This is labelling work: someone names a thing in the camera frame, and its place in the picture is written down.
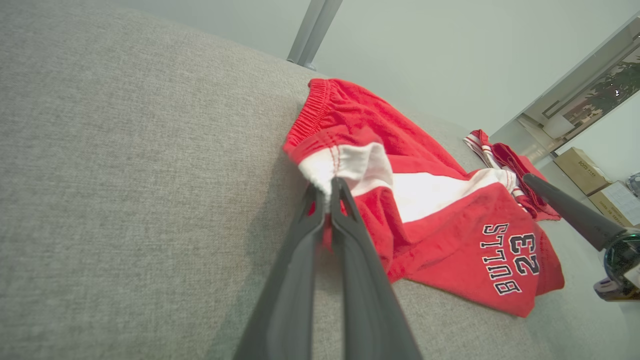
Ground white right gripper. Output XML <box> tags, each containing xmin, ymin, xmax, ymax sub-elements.
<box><xmin>522</xmin><ymin>173</ymin><xmax>640</xmax><ymax>302</ymax></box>

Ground red Bulls jersey white sleeves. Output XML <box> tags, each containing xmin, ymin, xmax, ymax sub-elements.
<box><xmin>463</xmin><ymin>129</ymin><xmax>562</xmax><ymax>222</ymax></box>

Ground cardboard box with white label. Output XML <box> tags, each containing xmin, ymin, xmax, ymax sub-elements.
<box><xmin>588</xmin><ymin>181</ymin><xmax>640</xmax><ymax>229</ymax></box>

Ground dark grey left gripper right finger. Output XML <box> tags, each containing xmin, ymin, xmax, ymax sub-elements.
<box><xmin>330</xmin><ymin>177</ymin><xmax>424</xmax><ymax>360</ymax></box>

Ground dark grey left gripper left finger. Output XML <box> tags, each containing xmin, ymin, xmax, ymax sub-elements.
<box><xmin>232</xmin><ymin>182</ymin><xmax>327</xmax><ymax>360</ymax></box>

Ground red Bulls shorts white stripe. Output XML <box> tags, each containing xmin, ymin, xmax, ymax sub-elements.
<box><xmin>282</xmin><ymin>77</ymin><xmax>566</xmax><ymax>318</ymax></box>

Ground brown cardboard box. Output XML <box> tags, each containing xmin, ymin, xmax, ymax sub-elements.
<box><xmin>553</xmin><ymin>146</ymin><xmax>612</xmax><ymax>197</ymax></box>

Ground grey metal post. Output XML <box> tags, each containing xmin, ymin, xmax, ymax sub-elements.
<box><xmin>286</xmin><ymin>0</ymin><xmax>344</xmax><ymax>71</ymax></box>

